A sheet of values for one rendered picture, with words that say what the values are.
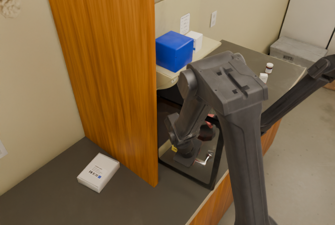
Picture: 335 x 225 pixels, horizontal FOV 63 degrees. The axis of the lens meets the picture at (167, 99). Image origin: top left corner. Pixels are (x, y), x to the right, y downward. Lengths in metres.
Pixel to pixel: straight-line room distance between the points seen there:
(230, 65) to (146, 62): 0.41
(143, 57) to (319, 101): 2.98
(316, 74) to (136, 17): 0.61
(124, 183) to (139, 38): 0.73
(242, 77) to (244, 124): 0.07
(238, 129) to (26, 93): 0.98
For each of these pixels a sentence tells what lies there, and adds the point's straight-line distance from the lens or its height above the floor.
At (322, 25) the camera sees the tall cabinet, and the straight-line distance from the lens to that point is 3.99.
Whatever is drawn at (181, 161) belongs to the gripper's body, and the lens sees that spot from 0.96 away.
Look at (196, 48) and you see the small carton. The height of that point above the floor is 1.53.
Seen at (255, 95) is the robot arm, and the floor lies 1.78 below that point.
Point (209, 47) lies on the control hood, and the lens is 1.08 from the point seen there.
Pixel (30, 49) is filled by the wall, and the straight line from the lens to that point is 1.19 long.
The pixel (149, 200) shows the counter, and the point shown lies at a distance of 1.25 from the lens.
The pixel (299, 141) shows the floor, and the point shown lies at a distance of 3.02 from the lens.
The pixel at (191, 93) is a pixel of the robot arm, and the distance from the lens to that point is 0.47.
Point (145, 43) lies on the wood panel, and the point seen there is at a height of 1.66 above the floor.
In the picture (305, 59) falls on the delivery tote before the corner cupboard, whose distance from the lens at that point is 3.69.
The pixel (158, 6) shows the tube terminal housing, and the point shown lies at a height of 1.70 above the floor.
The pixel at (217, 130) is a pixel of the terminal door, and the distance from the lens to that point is 0.95.
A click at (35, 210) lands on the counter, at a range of 1.34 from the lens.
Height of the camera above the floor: 2.03
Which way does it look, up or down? 40 degrees down
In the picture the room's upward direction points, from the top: 1 degrees clockwise
